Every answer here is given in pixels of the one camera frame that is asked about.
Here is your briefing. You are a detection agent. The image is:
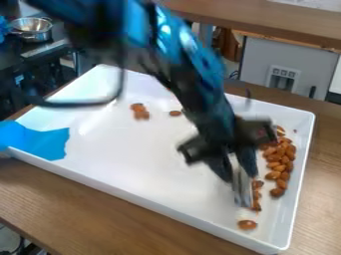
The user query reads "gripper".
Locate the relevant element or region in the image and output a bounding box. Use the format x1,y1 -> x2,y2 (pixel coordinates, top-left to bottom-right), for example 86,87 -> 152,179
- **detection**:
175,111 -> 280,184

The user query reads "grey tool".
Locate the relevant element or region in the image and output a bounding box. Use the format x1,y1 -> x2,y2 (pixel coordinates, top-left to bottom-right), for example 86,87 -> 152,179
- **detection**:
230,164 -> 256,209

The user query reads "pile of brown bits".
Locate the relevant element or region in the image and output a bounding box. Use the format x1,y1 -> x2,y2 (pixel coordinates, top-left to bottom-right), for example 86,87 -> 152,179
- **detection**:
129,102 -> 184,122
248,125 -> 299,213

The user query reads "brown bit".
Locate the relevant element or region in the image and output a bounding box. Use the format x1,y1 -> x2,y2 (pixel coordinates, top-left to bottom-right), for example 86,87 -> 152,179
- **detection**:
235,219 -> 260,231

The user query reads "white tray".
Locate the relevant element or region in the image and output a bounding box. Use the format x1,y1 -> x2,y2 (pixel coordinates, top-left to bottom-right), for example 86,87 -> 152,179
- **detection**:
2,63 -> 317,255

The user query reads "grey cabinet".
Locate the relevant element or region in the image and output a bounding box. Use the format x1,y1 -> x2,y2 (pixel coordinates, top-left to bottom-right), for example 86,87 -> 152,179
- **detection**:
238,35 -> 341,102

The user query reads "wooden desk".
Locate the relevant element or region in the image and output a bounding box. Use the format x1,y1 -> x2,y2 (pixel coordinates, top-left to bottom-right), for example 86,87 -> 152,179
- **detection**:
162,0 -> 341,55

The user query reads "blue tape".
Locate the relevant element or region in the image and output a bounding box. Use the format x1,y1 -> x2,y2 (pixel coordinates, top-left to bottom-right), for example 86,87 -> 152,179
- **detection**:
0,119 -> 73,162

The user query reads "silver pot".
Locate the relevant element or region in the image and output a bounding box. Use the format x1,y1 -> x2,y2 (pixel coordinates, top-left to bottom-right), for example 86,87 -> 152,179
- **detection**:
6,16 -> 55,44

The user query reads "black cable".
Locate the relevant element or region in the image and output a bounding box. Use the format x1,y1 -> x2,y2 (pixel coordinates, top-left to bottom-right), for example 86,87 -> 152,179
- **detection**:
20,56 -> 127,109

